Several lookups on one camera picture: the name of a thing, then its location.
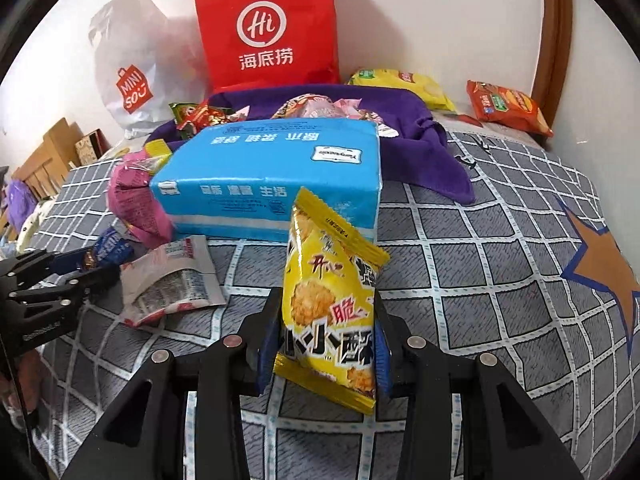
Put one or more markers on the purple cloth bundle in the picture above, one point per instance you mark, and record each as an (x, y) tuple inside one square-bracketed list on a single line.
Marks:
[(20, 200)]

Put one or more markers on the blue tissue pack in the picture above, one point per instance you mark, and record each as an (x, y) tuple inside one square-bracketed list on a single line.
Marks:
[(260, 170)]

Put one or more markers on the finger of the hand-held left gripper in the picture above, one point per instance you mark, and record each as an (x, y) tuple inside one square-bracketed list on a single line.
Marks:
[(90, 280), (60, 261)]

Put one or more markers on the pink snack bag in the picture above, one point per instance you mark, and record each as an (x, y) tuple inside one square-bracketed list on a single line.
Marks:
[(140, 210)]

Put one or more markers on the red paper bag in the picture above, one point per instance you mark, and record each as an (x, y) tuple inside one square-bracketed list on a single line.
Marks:
[(265, 10)]

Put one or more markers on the yellow chips bag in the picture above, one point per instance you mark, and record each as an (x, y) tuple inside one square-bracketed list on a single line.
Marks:
[(410, 85)]

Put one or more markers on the orange chips bag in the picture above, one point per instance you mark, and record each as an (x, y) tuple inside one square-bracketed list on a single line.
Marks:
[(505, 105)]

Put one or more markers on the small white snack packet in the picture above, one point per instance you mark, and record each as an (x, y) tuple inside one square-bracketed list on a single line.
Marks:
[(386, 130)]

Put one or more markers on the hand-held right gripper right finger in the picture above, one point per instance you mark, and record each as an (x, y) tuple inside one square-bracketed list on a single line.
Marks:
[(385, 350)]

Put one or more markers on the small yellow snack packet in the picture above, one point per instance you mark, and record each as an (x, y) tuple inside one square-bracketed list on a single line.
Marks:
[(159, 152)]

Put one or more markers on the wooden furniture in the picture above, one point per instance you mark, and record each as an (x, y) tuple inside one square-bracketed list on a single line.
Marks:
[(50, 150)]

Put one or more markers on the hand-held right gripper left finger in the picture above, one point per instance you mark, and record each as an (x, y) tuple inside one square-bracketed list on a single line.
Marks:
[(270, 340)]

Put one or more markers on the green red snack packet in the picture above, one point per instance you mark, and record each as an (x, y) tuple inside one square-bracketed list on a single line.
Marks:
[(195, 115)]

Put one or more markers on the wooden door frame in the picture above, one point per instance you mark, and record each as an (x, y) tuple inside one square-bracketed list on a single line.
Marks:
[(552, 35)]

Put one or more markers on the round red white snack bag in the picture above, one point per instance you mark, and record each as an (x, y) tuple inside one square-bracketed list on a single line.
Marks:
[(305, 105)]

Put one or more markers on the small blue snack packet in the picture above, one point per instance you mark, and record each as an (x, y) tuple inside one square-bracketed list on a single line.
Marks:
[(112, 247)]

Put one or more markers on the white plastic bag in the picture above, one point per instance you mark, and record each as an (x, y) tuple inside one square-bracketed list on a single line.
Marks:
[(130, 45)]

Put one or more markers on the grey checked blanket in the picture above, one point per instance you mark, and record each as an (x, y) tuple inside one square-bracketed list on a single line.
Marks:
[(475, 260)]

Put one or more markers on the white red snack packet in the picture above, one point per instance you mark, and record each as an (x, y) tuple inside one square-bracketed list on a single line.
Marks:
[(170, 280)]

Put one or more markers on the purple towel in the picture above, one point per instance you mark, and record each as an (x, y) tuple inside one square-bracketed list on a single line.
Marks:
[(425, 140)]

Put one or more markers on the person's left hand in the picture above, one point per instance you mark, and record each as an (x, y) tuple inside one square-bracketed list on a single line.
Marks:
[(15, 390)]

